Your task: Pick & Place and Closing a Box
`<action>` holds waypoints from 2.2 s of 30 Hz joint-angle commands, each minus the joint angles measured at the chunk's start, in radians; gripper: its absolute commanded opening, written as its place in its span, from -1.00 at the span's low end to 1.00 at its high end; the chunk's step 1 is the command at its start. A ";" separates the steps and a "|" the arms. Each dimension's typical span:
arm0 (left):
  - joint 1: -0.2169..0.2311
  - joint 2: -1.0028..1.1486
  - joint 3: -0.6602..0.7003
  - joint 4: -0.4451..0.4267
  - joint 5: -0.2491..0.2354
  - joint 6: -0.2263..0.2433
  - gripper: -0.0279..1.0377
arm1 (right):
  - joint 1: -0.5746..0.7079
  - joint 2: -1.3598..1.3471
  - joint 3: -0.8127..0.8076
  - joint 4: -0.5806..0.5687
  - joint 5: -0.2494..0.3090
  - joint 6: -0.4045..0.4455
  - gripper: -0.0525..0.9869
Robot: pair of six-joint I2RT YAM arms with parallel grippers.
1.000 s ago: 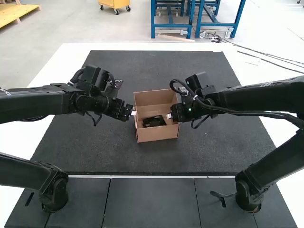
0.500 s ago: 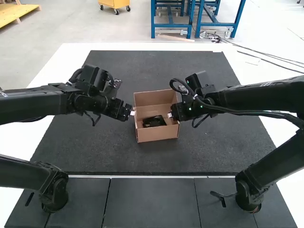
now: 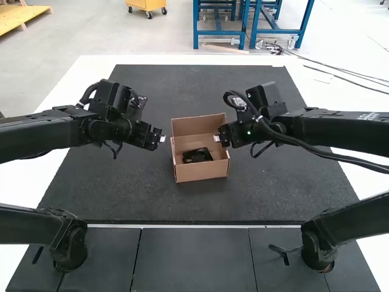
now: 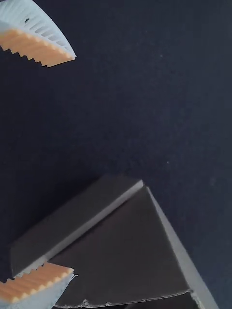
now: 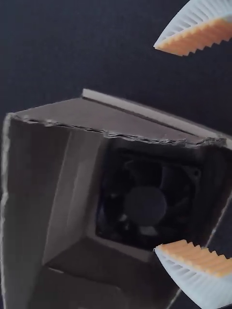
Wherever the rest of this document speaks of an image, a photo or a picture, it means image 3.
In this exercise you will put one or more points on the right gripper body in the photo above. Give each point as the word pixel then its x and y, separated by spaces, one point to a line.
pixel 237 135

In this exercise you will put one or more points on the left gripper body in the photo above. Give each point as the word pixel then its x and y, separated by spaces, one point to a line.
pixel 143 135

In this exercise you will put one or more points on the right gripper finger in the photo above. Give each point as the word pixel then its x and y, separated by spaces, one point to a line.
pixel 216 138

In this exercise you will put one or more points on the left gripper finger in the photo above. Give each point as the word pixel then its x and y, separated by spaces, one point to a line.
pixel 163 138

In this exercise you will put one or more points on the cardboard box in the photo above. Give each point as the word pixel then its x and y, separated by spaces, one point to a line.
pixel 197 171

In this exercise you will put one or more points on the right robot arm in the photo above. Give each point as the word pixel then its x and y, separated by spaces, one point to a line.
pixel 334 127

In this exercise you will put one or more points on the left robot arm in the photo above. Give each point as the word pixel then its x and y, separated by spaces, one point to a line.
pixel 36 127

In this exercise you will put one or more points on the black square fan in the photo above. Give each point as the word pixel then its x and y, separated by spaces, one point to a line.
pixel 197 155

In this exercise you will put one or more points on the black mat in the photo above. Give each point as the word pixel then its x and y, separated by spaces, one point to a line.
pixel 197 91

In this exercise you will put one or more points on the small black forked piece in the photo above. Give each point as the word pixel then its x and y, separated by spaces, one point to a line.
pixel 282 251

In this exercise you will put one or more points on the dark base panel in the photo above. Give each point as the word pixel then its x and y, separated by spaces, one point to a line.
pixel 194 261
pixel 115 258
pixel 273 276

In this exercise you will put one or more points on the yellow wheeled cart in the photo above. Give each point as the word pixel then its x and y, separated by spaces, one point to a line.
pixel 146 4

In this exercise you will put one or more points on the wooden platform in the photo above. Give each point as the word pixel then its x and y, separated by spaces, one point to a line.
pixel 18 16

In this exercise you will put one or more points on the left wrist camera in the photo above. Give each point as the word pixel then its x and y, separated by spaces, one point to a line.
pixel 138 105

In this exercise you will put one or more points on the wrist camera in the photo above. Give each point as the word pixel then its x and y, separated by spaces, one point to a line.
pixel 138 105
pixel 240 102

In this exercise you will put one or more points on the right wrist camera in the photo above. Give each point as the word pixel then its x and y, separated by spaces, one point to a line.
pixel 240 102

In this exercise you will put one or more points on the blue metal frame trolley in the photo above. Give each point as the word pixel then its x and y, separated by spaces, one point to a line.
pixel 273 30
pixel 218 32

